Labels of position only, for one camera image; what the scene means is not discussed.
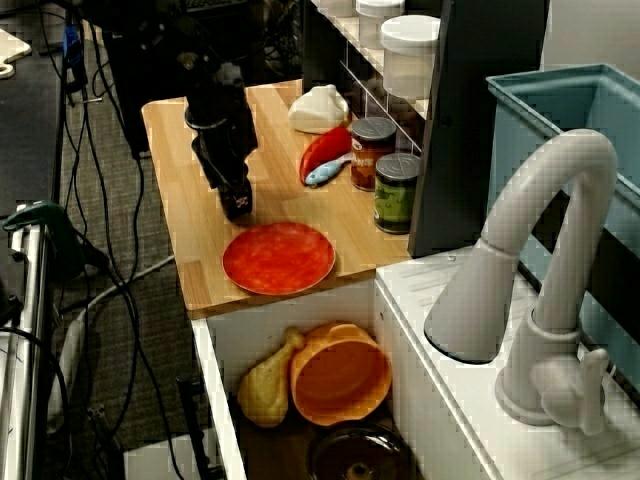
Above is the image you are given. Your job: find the metal rail frame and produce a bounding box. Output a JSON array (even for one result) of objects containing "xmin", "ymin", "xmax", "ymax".
[{"xmin": 0, "ymin": 204, "xmax": 50, "ymax": 480}]

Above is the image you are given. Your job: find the black oven door handle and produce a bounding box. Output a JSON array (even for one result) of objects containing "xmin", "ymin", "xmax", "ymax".
[{"xmin": 175, "ymin": 375, "xmax": 221, "ymax": 480}]

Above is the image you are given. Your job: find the red round plate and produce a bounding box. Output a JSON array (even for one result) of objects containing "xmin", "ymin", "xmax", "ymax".
[{"xmin": 222, "ymin": 222, "xmax": 337, "ymax": 295}]

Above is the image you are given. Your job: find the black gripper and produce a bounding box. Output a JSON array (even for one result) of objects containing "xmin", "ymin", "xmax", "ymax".
[{"xmin": 184, "ymin": 102, "xmax": 260, "ymax": 221}]

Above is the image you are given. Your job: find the green peas toy can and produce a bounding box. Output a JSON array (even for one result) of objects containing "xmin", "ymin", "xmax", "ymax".
[{"xmin": 373, "ymin": 153, "xmax": 422, "ymax": 235}]

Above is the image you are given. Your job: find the blue cable connector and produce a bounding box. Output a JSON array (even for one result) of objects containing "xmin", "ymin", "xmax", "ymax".
[{"xmin": 63, "ymin": 24, "xmax": 84, "ymax": 69}]

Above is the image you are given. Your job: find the black pot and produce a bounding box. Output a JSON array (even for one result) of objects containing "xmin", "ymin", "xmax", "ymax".
[{"xmin": 307, "ymin": 423, "xmax": 419, "ymax": 480}]

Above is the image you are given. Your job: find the white power strip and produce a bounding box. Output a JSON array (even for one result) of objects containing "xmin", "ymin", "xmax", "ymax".
[{"xmin": 45, "ymin": 319, "xmax": 87, "ymax": 437}]

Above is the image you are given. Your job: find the white cable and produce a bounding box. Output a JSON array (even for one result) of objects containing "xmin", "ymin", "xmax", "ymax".
[{"xmin": 74, "ymin": 254, "xmax": 175, "ymax": 321}]

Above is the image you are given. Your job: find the large white-lidded plastic jar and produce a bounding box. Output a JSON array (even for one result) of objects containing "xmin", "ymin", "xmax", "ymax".
[{"xmin": 379, "ymin": 14, "xmax": 442, "ymax": 99}]

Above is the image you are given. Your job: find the blue toy fish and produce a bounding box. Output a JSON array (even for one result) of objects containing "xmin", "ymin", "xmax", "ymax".
[{"xmin": 304, "ymin": 153, "xmax": 353, "ymax": 188}]

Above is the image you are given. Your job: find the orange toy pot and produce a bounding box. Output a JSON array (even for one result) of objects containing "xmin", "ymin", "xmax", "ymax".
[{"xmin": 290, "ymin": 322, "xmax": 393, "ymax": 427}]

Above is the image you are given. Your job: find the long black cable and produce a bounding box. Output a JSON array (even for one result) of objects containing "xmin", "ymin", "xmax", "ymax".
[{"xmin": 37, "ymin": 9, "xmax": 187, "ymax": 480}]

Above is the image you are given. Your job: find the yellow toy chicken drumstick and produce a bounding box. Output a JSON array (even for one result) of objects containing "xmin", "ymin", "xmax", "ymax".
[{"xmin": 236, "ymin": 327, "xmax": 306, "ymax": 429}]

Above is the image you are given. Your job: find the grey toy faucet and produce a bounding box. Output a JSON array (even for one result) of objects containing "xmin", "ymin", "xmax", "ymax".
[{"xmin": 423, "ymin": 128, "xmax": 621, "ymax": 435}]

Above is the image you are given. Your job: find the green clamp handle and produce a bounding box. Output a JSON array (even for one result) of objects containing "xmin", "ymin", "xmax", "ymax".
[{"xmin": 1, "ymin": 199, "xmax": 67, "ymax": 237}]

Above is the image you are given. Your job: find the medium white-lidded plastic jar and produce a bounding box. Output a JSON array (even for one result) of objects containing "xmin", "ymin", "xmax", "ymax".
[{"xmin": 355, "ymin": 0, "xmax": 405, "ymax": 51}]

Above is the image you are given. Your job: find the white toy sink unit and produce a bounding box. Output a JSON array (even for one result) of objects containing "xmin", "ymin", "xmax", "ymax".
[{"xmin": 191, "ymin": 244, "xmax": 640, "ymax": 480}]

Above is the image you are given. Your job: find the black toy kitchen shelf unit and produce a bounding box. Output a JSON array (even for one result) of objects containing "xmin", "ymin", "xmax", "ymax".
[{"xmin": 302, "ymin": 0, "xmax": 551, "ymax": 259}]

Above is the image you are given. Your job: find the brown beans toy can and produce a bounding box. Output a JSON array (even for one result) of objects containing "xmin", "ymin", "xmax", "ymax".
[{"xmin": 350, "ymin": 117, "xmax": 398, "ymax": 192}]

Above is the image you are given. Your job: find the red toy chili pepper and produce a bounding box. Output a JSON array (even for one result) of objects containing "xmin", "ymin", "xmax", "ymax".
[{"xmin": 299, "ymin": 126, "xmax": 353, "ymax": 186}]

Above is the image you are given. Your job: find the blue plastic dish bin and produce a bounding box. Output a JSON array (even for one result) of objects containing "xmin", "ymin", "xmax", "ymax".
[{"xmin": 486, "ymin": 63, "xmax": 640, "ymax": 386}]

